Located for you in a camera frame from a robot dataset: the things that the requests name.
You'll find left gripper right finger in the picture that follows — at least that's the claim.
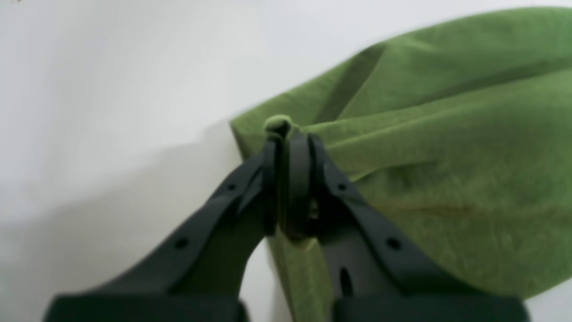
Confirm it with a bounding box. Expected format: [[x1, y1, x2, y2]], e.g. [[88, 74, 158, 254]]
[[282, 131, 530, 322]]

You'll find green t-shirt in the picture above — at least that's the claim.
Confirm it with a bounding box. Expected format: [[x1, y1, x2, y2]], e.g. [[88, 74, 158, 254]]
[[230, 7, 572, 299]]

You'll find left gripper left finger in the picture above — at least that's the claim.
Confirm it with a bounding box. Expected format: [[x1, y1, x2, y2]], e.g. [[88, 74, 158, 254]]
[[45, 138, 281, 322]]

